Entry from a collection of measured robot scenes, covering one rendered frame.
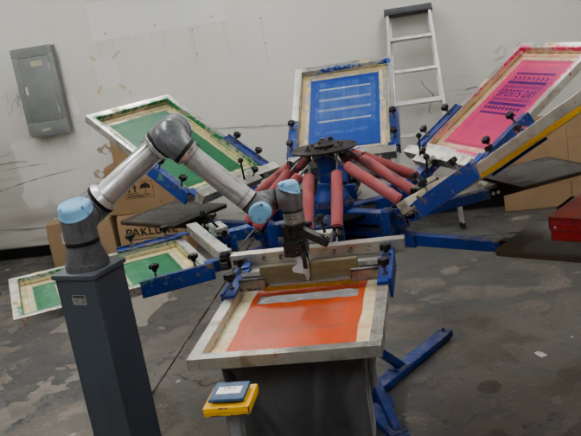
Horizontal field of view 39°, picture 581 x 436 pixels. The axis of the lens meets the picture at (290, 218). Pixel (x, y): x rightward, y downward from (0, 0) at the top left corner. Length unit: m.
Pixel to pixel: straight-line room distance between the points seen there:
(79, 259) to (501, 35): 4.77
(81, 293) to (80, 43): 4.84
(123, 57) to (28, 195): 1.63
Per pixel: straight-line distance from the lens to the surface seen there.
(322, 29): 6.92
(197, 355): 2.49
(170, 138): 2.69
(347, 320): 2.64
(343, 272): 2.91
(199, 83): 7.17
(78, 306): 2.87
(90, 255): 2.81
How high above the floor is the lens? 1.97
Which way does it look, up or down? 15 degrees down
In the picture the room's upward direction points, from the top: 9 degrees counter-clockwise
